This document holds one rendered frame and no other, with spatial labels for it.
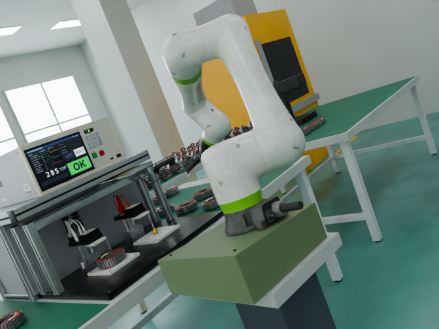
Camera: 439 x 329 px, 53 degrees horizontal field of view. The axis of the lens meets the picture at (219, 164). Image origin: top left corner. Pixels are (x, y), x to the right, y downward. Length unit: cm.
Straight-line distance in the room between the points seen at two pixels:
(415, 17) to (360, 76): 102
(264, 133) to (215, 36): 36
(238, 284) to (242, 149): 35
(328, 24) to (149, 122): 290
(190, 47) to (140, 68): 455
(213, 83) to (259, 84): 426
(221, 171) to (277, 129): 19
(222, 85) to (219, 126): 375
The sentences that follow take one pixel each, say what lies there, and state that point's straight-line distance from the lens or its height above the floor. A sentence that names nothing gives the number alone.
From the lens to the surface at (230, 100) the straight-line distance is 544.
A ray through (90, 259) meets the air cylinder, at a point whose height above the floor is 81.
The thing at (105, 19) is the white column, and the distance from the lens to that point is 590.
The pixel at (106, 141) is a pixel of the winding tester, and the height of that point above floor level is 122.
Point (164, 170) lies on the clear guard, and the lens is 180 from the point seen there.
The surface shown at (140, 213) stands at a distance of 192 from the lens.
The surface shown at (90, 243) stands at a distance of 178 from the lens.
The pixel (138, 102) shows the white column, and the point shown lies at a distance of 576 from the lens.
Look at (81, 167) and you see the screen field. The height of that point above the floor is 116.
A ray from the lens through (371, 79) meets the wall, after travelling 662.
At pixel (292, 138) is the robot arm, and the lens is 120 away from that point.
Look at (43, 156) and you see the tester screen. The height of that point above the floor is 125.
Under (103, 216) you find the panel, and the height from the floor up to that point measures 91.
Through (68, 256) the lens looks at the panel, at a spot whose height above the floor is 84.
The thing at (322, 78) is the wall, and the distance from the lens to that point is 687.
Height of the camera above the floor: 122
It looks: 8 degrees down
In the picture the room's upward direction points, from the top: 21 degrees counter-clockwise
